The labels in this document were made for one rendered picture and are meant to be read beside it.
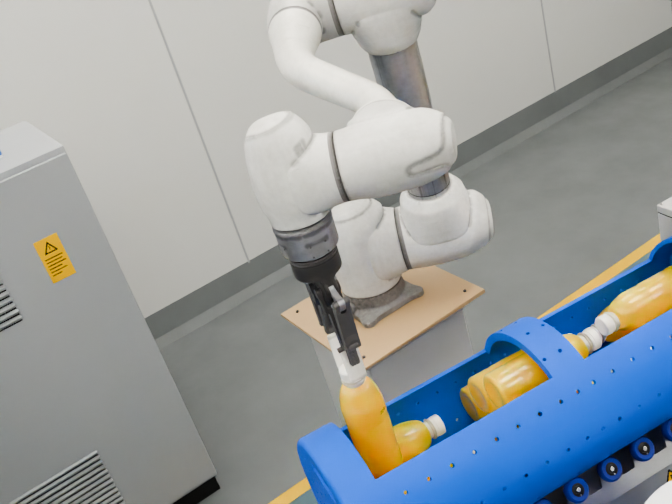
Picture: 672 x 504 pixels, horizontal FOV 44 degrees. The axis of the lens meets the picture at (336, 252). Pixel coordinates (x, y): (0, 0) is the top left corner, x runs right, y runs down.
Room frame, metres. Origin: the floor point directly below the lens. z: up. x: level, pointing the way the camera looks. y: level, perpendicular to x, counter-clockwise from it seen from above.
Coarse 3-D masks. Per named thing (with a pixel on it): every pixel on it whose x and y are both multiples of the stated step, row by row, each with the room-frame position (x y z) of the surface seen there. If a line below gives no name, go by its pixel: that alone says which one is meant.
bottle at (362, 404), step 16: (352, 384) 1.07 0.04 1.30; (368, 384) 1.08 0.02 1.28; (352, 400) 1.06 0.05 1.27; (368, 400) 1.06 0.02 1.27; (352, 416) 1.06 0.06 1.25; (368, 416) 1.05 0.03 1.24; (384, 416) 1.07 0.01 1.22; (352, 432) 1.07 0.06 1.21; (368, 432) 1.05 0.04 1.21; (384, 432) 1.06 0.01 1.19; (368, 448) 1.06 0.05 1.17; (384, 448) 1.06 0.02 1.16; (368, 464) 1.06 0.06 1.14; (384, 464) 1.05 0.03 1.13; (400, 464) 1.07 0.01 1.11
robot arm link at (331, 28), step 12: (276, 0) 1.59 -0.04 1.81; (288, 0) 1.56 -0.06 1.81; (300, 0) 1.56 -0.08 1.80; (312, 0) 1.56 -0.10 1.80; (324, 0) 1.56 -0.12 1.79; (276, 12) 1.55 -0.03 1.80; (312, 12) 1.54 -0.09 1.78; (324, 12) 1.55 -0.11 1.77; (324, 24) 1.56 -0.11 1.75; (336, 24) 1.56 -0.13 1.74; (324, 36) 1.57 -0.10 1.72; (336, 36) 1.59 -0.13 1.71
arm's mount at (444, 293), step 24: (432, 288) 1.73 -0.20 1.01; (456, 288) 1.69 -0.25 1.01; (480, 288) 1.66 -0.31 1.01; (288, 312) 1.83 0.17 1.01; (312, 312) 1.79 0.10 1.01; (408, 312) 1.66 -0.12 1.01; (432, 312) 1.63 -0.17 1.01; (312, 336) 1.69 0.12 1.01; (360, 336) 1.62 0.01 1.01; (384, 336) 1.59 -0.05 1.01; (408, 336) 1.56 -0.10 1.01
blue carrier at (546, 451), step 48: (624, 288) 1.36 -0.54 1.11; (528, 336) 1.13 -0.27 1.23; (624, 336) 1.09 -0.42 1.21; (432, 384) 1.22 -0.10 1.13; (576, 384) 1.04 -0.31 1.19; (624, 384) 1.04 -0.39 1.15; (336, 432) 1.05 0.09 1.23; (480, 432) 0.99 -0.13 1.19; (528, 432) 0.99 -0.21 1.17; (576, 432) 0.99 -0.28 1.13; (624, 432) 1.02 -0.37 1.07; (336, 480) 0.96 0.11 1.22; (384, 480) 0.95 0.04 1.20; (432, 480) 0.94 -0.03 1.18; (480, 480) 0.95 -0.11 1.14; (528, 480) 0.96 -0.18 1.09
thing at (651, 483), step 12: (648, 432) 1.14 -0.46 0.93; (660, 432) 1.13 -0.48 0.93; (660, 444) 1.10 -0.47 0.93; (624, 456) 1.10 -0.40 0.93; (624, 468) 1.08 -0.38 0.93; (588, 480) 1.07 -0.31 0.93; (648, 480) 1.05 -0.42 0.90; (660, 480) 1.06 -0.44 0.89; (552, 492) 1.07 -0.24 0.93; (636, 492) 1.04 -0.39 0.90; (648, 492) 1.05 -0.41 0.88
